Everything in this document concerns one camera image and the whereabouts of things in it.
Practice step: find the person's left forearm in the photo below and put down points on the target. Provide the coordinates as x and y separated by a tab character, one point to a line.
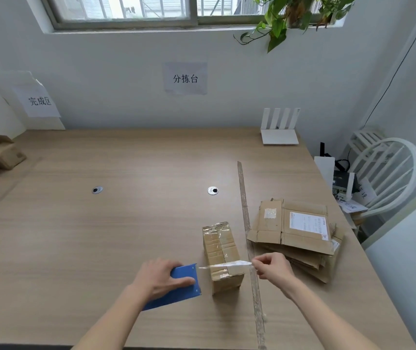
109	320

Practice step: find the white wooden chair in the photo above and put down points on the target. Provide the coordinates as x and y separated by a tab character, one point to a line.
393	156

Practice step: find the clear tape strip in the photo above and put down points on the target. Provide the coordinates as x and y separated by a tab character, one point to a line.
235	265

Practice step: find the white papers on chair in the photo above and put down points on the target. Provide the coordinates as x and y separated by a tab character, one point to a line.
351	204

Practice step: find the window with grey frame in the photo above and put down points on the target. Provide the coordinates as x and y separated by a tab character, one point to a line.
127	20

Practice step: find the person's left thumb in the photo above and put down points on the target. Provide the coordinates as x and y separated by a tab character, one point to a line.
183	282

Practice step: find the white paper sign on board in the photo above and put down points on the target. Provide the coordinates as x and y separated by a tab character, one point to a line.
39	100

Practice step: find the white router with antennas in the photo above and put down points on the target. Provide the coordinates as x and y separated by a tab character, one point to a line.
279	136

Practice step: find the white cabinet top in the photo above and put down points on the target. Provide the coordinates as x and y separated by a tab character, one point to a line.
412	269

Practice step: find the person's left hand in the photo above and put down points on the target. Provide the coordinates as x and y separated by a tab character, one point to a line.
153	278

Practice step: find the person's right hand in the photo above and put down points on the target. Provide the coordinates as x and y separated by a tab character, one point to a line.
277	271

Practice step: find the black electronic device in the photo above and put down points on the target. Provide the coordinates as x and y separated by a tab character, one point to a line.
341	176

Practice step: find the person's right thumb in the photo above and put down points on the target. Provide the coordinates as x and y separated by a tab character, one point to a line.
260	270

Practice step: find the green hanging plant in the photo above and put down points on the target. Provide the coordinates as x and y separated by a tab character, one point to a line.
279	30

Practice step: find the open brown cardboard box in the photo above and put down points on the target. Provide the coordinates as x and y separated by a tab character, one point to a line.
2	156

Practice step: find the person's right forearm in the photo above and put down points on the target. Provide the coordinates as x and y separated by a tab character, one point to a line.
324	317

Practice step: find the white flat box device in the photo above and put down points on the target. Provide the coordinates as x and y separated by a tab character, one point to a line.
324	171

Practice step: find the blue tape dispenser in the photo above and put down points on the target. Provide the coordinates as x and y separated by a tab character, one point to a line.
180	295

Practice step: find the stack of flattened cardboard boxes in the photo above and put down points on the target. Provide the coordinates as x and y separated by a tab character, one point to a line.
295	235

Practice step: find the white paper wall sign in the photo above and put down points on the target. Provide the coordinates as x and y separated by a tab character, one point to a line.
185	78

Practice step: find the small taped cardboard box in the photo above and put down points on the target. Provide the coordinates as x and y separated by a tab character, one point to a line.
217	251

